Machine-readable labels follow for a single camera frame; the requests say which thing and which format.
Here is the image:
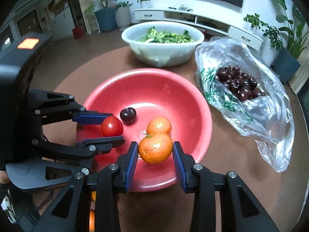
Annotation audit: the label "red tomato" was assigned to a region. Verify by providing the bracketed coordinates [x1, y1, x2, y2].
[101, 116, 124, 137]

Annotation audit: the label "smooth orange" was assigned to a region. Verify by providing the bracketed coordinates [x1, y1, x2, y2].
[89, 191, 96, 232]

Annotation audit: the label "mandarin with leaf stem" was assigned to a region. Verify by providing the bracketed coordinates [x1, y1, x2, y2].
[139, 132, 173, 165]

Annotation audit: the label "dark cherry in bowl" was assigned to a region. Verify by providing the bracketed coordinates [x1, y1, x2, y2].
[120, 107, 137, 124]

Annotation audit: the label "red plastic colander bowl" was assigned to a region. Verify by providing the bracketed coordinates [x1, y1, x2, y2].
[76, 67, 213, 193]

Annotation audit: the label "brown tablecloth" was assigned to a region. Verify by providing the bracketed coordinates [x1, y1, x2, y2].
[32, 47, 308, 231]

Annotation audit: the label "small mandarin in bowl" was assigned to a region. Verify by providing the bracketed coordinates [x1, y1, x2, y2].
[146, 116, 172, 135]

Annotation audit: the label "red bin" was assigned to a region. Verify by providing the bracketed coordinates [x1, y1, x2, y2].
[72, 26, 84, 39]

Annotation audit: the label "white plastic basin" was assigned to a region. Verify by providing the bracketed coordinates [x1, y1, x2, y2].
[121, 21, 204, 67]

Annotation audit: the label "green leafy vegetables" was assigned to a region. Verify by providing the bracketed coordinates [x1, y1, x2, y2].
[137, 27, 194, 44]

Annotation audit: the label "plant in white pot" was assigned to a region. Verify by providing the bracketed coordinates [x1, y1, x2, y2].
[115, 1, 132, 30]

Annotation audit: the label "tall plant blue pot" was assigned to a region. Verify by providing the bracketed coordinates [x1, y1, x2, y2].
[83, 0, 117, 32]

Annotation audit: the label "white shelving cabinet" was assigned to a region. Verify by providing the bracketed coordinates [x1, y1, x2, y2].
[14, 0, 78, 42]

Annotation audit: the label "clear plastic bag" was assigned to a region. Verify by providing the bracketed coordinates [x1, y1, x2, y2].
[195, 37, 295, 173]

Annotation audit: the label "pile of dark cherries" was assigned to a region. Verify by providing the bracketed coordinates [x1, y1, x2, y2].
[215, 66, 266, 102]

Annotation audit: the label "small plant on cabinet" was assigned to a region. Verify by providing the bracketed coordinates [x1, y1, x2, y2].
[137, 0, 152, 9]

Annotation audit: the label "white tv cabinet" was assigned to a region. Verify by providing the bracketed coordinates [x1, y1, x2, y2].
[135, 8, 263, 51]

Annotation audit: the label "right plants in pots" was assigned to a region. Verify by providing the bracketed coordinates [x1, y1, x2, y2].
[244, 0, 308, 84]

